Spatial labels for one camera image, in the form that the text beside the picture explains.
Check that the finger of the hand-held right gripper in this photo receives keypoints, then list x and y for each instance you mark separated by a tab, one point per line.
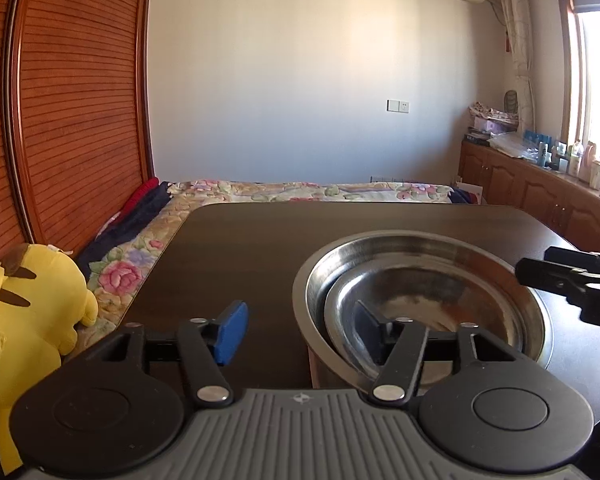
590	260
595	297

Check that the wooden slatted wardrobe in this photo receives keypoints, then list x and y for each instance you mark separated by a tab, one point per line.
70	110

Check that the patterned curtain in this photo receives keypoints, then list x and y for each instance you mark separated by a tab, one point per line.
517	35

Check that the floral bedspread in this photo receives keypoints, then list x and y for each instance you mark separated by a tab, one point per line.
280	191

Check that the white wall switch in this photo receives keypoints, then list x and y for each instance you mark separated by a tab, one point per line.
398	106

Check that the clear plastic bag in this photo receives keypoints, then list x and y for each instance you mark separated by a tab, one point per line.
512	146

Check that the red and navy clothes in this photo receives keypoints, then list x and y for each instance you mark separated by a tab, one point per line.
135	220

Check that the purple box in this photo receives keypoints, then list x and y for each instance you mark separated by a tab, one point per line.
492	126

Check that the wooden cabinet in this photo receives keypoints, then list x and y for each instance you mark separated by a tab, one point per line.
530	190

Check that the small steel bowl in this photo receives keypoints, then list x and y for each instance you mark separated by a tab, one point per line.
328	310

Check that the yellow plush toy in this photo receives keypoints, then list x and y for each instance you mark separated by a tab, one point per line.
25	320

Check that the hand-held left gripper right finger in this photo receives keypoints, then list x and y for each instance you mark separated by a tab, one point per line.
375	332

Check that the woven fan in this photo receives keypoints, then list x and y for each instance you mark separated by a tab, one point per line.
511	101

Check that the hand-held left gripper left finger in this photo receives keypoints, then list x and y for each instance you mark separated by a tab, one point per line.
232	332

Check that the white paper bag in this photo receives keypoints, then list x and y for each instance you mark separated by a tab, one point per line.
472	192

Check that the white bottle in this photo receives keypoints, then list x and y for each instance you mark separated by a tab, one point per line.
575	160

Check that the navy bedding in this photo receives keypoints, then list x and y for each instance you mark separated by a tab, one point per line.
461	196

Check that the large steel bowl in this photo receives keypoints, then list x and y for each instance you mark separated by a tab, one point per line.
310	280

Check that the pink bottle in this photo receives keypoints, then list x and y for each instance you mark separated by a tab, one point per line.
589	162

